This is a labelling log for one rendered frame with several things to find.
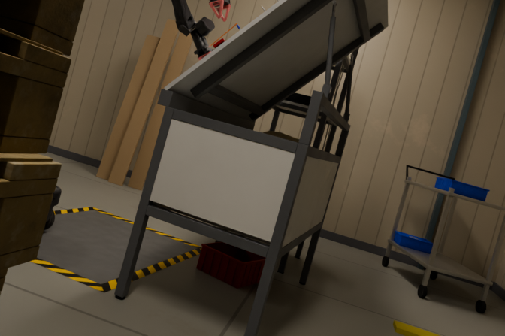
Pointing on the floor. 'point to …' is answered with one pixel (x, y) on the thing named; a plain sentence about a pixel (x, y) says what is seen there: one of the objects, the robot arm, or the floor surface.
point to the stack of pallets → (33, 89)
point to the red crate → (231, 264)
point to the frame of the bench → (270, 252)
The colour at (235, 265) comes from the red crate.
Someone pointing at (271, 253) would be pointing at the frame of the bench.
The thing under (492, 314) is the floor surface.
